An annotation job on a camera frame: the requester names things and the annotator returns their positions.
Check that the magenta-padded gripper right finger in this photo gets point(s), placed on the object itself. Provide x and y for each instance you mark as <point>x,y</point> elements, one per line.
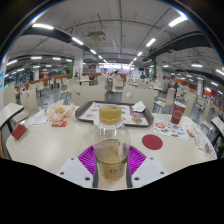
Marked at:
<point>138,163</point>

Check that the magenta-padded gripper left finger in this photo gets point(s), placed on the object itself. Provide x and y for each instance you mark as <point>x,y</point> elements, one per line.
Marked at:
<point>85,163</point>

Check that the clear bottle with yellow cap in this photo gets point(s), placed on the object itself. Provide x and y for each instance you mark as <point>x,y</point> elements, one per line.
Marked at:
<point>111,140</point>

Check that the flat round red coaster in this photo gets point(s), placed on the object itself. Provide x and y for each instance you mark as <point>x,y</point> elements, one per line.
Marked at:
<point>152,142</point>

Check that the colourful sticker sheet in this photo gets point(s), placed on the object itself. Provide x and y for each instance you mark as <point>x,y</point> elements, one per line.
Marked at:
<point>170,129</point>

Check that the small red food packet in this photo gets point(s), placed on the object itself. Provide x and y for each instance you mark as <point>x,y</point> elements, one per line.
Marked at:
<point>59,123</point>

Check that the dark food tray, paper liner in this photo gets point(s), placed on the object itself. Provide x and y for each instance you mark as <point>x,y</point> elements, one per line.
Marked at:
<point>87,114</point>

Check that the crumpled white napkin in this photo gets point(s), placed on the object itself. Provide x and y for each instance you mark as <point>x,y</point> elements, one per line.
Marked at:
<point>139,106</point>

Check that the open wrapper with fried food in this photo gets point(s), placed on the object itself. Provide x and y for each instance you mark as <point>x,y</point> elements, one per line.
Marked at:
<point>60,110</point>

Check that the small red sauce sachet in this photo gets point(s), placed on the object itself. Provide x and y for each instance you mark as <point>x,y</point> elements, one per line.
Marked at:
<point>190,132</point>

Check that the red paper cup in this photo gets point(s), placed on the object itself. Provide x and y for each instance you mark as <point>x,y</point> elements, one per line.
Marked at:
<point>177,113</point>

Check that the clear plastic wrapper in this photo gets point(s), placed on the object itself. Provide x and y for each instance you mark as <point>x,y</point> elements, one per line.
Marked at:
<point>201,143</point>

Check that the small clear sanitizer bottle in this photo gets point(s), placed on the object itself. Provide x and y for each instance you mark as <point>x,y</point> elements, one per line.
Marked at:
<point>45,109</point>

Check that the red carton box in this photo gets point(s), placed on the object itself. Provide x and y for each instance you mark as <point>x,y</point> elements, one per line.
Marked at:
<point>19,131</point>

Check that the group of beige chairs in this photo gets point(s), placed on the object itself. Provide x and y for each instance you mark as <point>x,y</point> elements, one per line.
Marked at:
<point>32,100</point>

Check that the person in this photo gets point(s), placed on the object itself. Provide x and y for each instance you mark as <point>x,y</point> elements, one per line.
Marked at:
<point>105,75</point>
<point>116,76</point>
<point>175,87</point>

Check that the white neighbouring table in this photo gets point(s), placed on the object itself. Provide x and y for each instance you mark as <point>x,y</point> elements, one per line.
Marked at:
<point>10,111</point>
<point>218,125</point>

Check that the ceiling air conditioner unit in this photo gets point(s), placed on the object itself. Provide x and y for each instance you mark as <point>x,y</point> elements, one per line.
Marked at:
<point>96,36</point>

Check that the ceiling strip lights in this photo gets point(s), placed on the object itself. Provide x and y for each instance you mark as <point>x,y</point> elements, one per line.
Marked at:
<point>42,26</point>

